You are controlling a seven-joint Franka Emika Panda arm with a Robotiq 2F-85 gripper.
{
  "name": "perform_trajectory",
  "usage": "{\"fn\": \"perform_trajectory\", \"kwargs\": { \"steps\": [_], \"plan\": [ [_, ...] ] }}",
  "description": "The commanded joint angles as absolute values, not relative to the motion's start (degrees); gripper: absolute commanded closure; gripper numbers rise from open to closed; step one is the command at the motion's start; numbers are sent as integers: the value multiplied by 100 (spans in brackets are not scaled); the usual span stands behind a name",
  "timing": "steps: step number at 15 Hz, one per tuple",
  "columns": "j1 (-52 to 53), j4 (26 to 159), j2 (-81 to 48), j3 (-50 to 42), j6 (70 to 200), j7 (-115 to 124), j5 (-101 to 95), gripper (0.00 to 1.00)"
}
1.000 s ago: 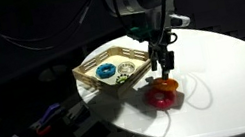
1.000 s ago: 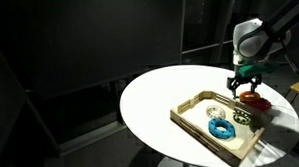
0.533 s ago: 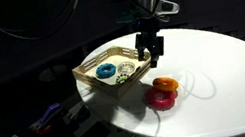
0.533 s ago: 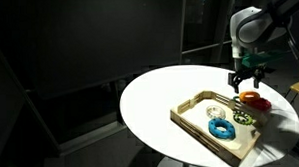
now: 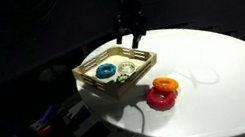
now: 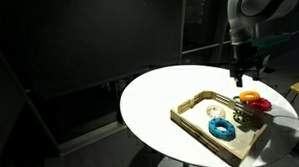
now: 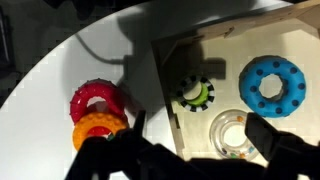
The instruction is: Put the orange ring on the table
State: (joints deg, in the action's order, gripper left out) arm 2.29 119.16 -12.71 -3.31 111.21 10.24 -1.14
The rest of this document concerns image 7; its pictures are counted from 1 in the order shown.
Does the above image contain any lime green bumpy ring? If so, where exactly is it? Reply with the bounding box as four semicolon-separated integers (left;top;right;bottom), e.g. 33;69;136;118
190;82;210;107

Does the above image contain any red ribbed ring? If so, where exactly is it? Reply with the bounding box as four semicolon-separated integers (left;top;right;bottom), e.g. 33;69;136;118
69;78;129;125

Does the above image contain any blue dotted ring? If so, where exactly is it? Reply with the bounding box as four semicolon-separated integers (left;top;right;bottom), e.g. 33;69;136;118
238;54;307;119

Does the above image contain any black white striped ring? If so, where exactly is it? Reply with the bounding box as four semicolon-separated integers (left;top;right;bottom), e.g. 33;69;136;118
175;75;216;113

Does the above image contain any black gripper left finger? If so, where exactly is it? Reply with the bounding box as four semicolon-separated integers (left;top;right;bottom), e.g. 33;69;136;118
132;109;147;136

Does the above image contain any slatted wooden tray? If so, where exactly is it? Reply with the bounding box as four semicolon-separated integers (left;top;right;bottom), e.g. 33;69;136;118
150;0;320;161

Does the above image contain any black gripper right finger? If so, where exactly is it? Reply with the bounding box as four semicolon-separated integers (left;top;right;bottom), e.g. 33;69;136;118
244;112;290;162

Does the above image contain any orange bumpy ring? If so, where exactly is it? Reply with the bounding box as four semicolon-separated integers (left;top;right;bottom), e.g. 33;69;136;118
72;111;129;152

